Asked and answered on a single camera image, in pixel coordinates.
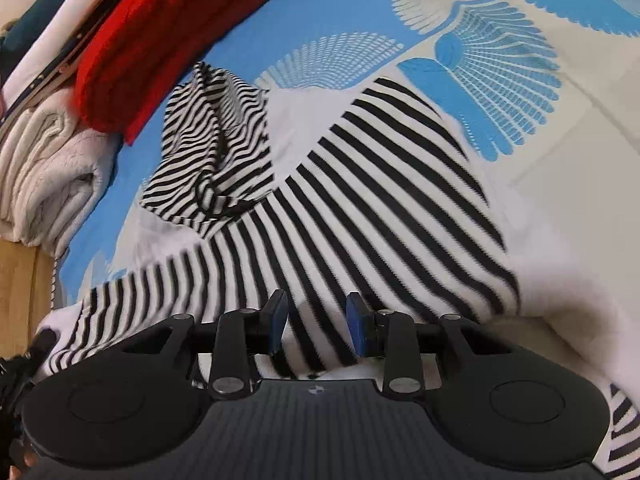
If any blue white printed bed sheet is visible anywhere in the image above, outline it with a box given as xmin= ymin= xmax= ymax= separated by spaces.
xmin=50 ymin=0 xmax=640 ymax=396

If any dark teal cloth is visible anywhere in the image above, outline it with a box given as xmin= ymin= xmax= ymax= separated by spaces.
xmin=0 ymin=0 xmax=96 ymax=68

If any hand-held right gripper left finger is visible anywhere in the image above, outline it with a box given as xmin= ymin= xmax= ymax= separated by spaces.
xmin=117 ymin=289 xmax=290 ymax=401

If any red knit sweater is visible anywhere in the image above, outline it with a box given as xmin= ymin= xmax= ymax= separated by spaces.
xmin=74 ymin=0 xmax=287 ymax=146

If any black white striped shirt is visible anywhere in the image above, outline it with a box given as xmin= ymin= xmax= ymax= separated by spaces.
xmin=35 ymin=61 xmax=640 ymax=478

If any white cloth with dark trim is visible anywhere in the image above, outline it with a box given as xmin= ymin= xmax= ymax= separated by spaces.
xmin=0 ymin=0 xmax=161 ymax=126

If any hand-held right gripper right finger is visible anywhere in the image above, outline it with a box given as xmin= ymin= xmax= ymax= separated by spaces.
xmin=346 ymin=291 xmax=518 ymax=397

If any folded white knit cloth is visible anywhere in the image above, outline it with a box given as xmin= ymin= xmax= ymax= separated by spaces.
xmin=0 ymin=85 xmax=121 ymax=256

